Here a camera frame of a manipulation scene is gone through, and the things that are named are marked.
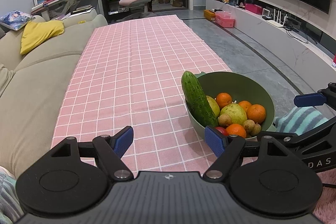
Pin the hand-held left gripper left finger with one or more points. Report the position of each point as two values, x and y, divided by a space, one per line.
123 141

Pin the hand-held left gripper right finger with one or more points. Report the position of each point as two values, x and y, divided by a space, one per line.
215 141

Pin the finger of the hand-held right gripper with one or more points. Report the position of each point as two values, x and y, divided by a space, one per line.
309 100
315 134

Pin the red cherry tomato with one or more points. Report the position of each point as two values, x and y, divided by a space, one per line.
221 131

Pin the brown kiwi top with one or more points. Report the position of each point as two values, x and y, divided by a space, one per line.
225 120

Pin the orange tangerine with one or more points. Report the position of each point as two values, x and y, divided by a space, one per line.
256 113
245 105
235 130
224 100

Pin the yellowish green guava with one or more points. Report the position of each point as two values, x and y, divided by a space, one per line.
233 113

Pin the green cucumber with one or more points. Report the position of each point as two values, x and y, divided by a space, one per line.
197 98

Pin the green colander bowl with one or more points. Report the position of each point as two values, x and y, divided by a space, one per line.
236 85

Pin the teal striped fleece cloth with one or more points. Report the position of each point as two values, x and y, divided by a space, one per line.
299 119
6 192

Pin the pink fluffy garment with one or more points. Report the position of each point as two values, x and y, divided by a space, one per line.
328 187

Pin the red box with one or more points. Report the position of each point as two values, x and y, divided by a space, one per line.
334 61

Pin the white marble television console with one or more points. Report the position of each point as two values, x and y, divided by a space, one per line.
275 45

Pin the white router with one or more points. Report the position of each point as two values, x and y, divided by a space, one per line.
277 19

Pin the pink checked tablecloth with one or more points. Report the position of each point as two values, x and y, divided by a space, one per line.
144 56

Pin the small white clock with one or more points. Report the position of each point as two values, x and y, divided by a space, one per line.
266 14

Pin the beige sofa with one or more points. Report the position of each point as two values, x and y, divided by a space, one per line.
39 87

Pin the magenta box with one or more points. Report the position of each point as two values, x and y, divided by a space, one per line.
253 8

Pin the pink box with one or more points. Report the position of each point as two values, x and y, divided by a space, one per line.
225 19

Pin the glass jar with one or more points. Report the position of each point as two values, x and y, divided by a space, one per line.
232 0

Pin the orange box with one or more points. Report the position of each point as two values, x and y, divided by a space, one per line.
210 14

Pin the yellow cushion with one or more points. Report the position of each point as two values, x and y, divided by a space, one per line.
39 33

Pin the dark notebook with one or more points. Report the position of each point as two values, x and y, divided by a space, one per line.
83 8

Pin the blue printed cushion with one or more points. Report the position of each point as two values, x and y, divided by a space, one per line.
15 19

